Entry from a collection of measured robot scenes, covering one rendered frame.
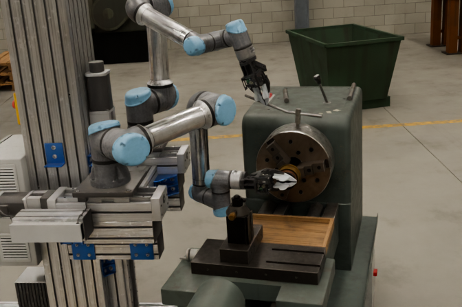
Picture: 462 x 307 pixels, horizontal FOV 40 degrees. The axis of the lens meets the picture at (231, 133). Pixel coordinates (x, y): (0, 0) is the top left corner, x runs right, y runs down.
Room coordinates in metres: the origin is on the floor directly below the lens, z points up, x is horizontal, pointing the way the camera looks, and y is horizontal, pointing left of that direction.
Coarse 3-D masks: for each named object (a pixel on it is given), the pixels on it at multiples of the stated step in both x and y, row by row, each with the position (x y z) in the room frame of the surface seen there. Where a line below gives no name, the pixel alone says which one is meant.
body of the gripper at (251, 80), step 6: (246, 60) 2.52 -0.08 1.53; (252, 60) 2.50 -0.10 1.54; (240, 66) 2.49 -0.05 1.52; (246, 66) 2.50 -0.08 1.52; (252, 66) 2.52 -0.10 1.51; (246, 72) 2.51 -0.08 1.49; (252, 72) 2.49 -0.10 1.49; (258, 72) 2.50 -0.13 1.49; (246, 78) 2.51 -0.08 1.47; (252, 78) 2.48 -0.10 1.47; (258, 78) 2.49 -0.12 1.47; (264, 78) 2.53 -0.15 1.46; (252, 84) 2.50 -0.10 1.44; (258, 84) 2.48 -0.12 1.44
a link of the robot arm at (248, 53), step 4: (248, 48) 2.50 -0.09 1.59; (252, 48) 2.51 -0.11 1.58; (236, 52) 2.51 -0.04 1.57; (240, 52) 2.50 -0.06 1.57; (244, 52) 2.49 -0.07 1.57; (248, 52) 2.50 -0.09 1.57; (252, 52) 2.51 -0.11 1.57; (236, 56) 2.52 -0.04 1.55; (240, 56) 2.50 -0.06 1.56; (244, 56) 2.50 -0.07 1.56; (248, 56) 2.50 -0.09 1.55; (252, 56) 2.51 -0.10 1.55; (240, 60) 2.52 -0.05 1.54; (244, 60) 2.50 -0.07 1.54
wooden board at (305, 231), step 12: (264, 216) 2.43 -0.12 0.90; (276, 216) 2.41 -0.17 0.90; (288, 216) 2.40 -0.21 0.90; (300, 216) 2.39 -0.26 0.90; (264, 228) 2.35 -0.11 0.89; (276, 228) 2.34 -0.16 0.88; (288, 228) 2.33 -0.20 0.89; (300, 228) 2.33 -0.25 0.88; (312, 228) 2.32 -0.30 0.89; (324, 228) 2.31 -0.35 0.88; (264, 240) 2.24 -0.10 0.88; (276, 240) 2.23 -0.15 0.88; (288, 240) 2.22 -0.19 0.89; (300, 240) 2.22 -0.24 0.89; (312, 240) 2.21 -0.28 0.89; (324, 240) 2.17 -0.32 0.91
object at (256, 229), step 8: (256, 232) 2.03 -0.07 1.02; (224, 240) 1.99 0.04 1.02; (256, 240) 2.01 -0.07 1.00; (224, 248) 1.93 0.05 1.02; (232, 248) 1.93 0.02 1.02; (240, 248) 1.92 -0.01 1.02; (248, 248) 1.92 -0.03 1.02; (256, 248) 2.00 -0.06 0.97; (224, 256) 1.92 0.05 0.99; (232, 256) 1.91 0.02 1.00; (240, 256) 1.91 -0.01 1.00; (248, 256) 1.90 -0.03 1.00
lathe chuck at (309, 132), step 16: (288, 128) 2.54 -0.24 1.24; (304, 128) 2.54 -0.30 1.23; (288, 144) 2.50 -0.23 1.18; (304, 144) 2.48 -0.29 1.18; (320, 144) 2.46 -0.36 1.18; (256, 160) 2.54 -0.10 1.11; (272, 160) 2.52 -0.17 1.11; (304, 160) 2.48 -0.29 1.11; (320, 176) 2.46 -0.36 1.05; (272, 192) 2.52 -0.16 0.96; (304, 192) 2.48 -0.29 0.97; (320, 192) 2.46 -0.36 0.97
